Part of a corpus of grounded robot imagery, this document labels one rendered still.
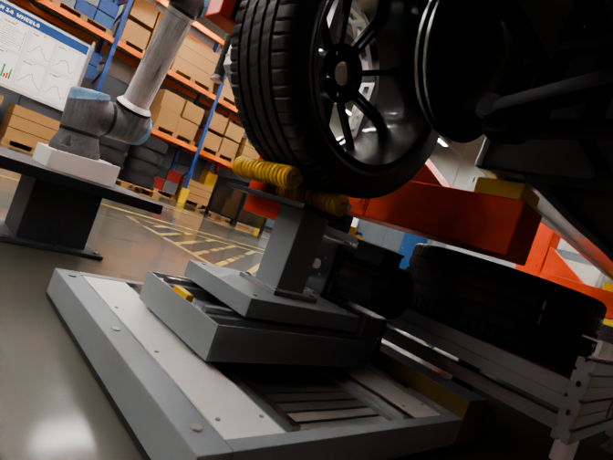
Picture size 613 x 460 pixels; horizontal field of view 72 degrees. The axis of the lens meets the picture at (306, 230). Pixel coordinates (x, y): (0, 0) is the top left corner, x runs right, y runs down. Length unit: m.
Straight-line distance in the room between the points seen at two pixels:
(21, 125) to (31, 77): 3.49
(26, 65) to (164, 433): 6.69
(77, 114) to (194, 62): 9.95
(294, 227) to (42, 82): 6.31
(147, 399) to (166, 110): 10.86
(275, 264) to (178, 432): 0.57
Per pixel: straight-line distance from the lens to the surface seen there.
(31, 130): 10.61
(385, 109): 1.45
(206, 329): 0.90
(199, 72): 11.87
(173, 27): 1.98
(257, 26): 1.04
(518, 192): 1.33
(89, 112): 1.96
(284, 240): 1.12
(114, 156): 8.34
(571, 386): 1.31
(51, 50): 7.25
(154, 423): 0.73
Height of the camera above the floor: 0.40
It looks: level
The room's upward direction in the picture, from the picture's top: 20 degrees clockwise
